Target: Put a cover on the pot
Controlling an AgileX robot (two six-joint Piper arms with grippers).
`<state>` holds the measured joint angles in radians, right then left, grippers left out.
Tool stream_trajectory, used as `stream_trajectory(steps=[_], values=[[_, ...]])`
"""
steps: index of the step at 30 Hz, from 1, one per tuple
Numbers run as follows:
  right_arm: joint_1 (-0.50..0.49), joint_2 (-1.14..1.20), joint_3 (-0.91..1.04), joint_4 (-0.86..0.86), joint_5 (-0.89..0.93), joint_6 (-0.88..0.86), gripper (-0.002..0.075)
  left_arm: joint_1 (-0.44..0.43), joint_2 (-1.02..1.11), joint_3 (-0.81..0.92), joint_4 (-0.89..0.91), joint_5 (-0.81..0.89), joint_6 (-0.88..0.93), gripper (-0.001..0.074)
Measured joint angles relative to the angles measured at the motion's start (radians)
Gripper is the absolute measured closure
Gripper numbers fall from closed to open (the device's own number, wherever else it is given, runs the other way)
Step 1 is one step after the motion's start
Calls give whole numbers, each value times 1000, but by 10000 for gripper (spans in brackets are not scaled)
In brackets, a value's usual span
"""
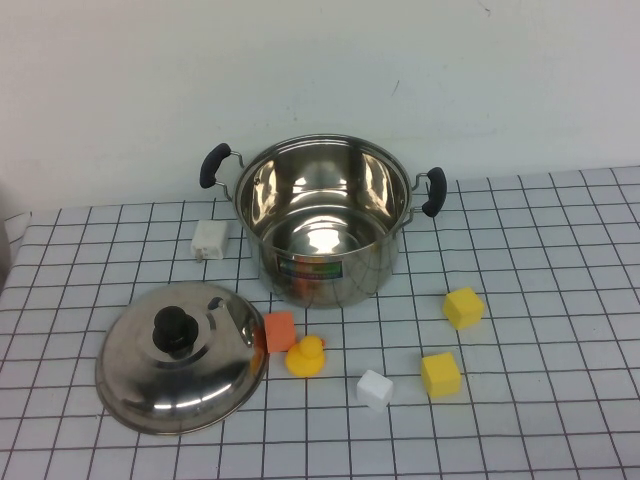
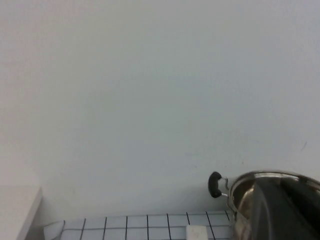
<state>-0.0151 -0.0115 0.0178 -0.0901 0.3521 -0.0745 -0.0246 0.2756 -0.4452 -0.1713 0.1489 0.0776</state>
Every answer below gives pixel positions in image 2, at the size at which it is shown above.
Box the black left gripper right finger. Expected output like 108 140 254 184
279 178 320 240

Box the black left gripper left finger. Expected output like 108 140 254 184
249 178 316 240

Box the stainless steel cooking pot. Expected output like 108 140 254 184
207 170 320 240

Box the white plug charger adapter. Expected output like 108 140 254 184
185 224 208 240

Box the white black grid tablecloth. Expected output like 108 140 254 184
43 210 237 240

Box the white side cabinet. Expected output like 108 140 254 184
0 184 43 240

